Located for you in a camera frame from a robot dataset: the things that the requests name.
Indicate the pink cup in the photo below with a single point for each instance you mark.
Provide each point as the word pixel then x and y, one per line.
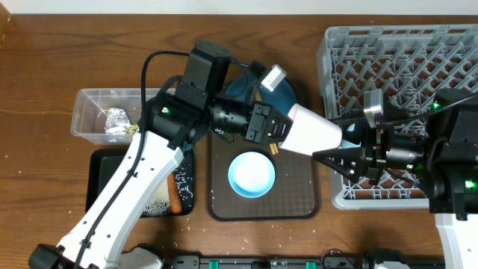
pixel 310 132

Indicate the dark blue plate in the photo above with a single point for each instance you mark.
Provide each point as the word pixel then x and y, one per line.
pixel 282 98

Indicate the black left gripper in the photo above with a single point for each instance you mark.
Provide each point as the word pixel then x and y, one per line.
pixel 256 129

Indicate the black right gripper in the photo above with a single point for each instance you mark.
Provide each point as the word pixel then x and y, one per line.
pixel 371 158

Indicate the orange carrot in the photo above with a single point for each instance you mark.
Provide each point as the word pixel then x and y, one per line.
pixel 175 201

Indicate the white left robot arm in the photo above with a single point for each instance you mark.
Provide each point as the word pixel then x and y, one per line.
pixel 184 110

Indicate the clear plastic waste bin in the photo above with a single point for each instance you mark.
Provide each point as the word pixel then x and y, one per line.
pixel 90 113

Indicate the black waste tray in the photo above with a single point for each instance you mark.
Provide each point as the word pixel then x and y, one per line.
pixel 103 164

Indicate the spilled rice pile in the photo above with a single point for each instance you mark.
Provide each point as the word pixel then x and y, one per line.
pixel 159 205

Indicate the light blue cup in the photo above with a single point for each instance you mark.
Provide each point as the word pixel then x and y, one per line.
pixel 352 136

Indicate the grey dishwasher rack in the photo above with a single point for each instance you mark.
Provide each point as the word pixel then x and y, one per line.
pixel 408 63

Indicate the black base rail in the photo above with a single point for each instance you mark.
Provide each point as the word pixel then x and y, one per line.
pixel 331 259

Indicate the light blue rice bowl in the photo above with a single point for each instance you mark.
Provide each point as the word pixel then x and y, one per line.
pixel 251 174

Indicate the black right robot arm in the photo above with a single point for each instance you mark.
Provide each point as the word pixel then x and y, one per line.
pixel 439 147

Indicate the brown serving tray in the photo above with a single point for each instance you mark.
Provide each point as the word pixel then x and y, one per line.
pixel 295 193

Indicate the silver yellow snack wrapper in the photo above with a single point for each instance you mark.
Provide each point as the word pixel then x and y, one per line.
pixel 118 123

